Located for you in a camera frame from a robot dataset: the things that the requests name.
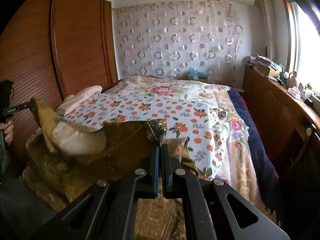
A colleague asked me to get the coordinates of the orange-fruit print white sheet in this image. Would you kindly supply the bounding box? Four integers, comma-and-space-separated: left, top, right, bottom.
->
63, 93, 225, 179

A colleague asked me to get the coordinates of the wooden sideboard cabinet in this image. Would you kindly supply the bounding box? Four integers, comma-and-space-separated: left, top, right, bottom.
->
242, 67, 319, 173

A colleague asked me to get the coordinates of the bright window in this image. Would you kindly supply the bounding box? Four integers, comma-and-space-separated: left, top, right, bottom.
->
289, 0, 319, 93

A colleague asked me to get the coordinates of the floral quilt bed cover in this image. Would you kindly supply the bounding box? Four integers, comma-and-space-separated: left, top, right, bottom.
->
100, 76, 276, 219

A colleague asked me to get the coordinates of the blue tissue box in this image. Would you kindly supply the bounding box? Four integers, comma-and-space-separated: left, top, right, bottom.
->
188, 68, 208, 83

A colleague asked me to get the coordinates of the pile of books and papers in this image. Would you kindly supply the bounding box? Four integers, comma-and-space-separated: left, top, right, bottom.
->
247, 54, 283, 77

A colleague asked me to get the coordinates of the pink folded cloth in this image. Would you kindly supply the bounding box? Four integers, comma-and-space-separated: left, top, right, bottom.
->
56, 85, 103, 116

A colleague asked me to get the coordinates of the sheer circle-pattern curtain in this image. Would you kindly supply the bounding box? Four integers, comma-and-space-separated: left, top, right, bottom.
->
113, 0, 243, 86

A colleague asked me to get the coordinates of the person's left hand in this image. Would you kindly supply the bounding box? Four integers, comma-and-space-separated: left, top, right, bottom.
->
0, 120, 14, 144

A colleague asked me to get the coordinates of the red-brown wooden wardrobe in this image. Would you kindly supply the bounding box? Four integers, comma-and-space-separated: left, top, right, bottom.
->
0, 0, 119, 156

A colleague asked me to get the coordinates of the gold brocade patterned garment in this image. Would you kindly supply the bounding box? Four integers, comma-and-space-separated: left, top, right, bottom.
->
22, 97, 201, 240

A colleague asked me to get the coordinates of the pink bottle on cabinet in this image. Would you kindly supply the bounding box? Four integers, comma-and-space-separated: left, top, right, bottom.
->
287, 71, 298, 88

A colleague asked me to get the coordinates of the navy blue blanket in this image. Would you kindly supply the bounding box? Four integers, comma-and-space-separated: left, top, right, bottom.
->
228, 87, 278, 190

